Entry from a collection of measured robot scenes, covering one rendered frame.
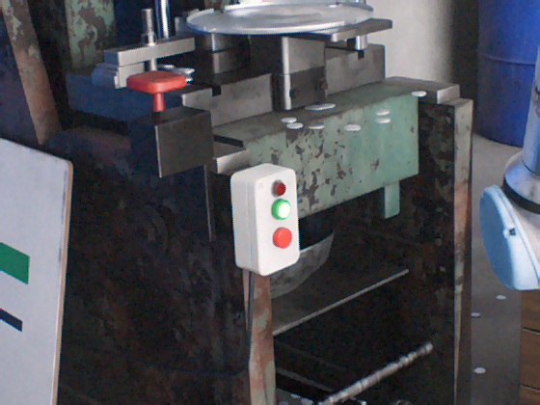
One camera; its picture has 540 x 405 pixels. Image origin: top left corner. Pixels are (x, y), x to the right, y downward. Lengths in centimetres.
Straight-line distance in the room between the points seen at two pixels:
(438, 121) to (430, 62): 233
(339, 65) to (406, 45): 223
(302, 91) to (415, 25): 238
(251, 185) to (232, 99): 25
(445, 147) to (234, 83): 40
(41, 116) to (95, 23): 18
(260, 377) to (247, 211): 27
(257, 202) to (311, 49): 36
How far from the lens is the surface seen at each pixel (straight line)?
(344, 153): 164
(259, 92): 161
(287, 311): 174
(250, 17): 163
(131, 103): 161
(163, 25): 174
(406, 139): 175
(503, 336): 237
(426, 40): 406
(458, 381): 193
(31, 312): 180
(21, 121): 182
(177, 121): 137
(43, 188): 173
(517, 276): 114
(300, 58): 162
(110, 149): 161
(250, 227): 138
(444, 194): 179
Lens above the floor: 103
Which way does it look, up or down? 18 degrees down
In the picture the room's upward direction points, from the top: 3 degrees counter-clockwise
